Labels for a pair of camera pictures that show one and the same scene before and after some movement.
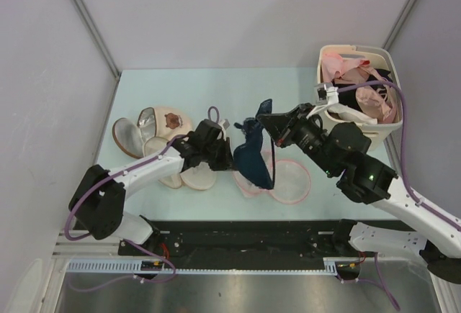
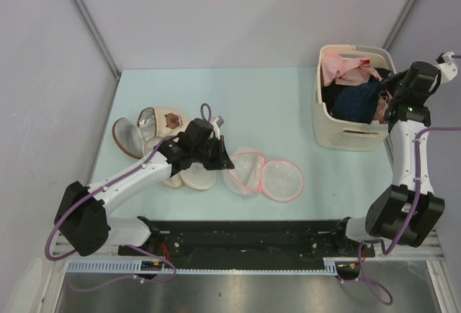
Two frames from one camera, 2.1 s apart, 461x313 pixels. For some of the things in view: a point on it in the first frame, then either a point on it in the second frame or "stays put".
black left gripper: (227, 162) stays put
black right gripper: (284, 126) → (390, 83)
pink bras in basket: (377, 100) stays put
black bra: (249, 157) → (356, 102)
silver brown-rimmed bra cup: (129, 137) stays put
